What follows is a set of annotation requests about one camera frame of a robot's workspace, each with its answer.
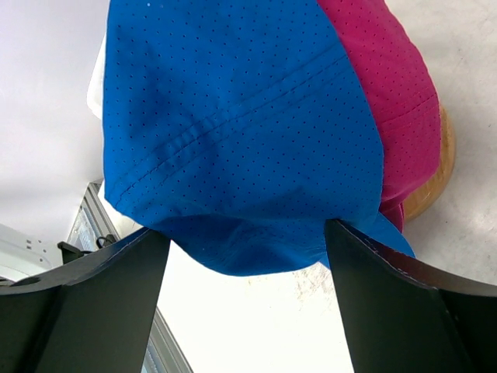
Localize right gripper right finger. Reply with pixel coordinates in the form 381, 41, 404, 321
325, 220, 496, 372

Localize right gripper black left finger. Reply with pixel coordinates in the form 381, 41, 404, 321
1, 228, 170, 373

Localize wooden hat stand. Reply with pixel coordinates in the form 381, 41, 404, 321
403, 106, 457, 222

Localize pink cap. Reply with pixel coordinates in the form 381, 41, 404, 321
319, 0, 442, 230

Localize blue cap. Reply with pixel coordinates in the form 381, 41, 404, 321
103, 1, 412, 276

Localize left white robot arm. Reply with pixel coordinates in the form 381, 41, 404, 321
0, 225, 63, 282

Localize left aluminium frame post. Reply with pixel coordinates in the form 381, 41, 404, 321
66, 179, 195, 373

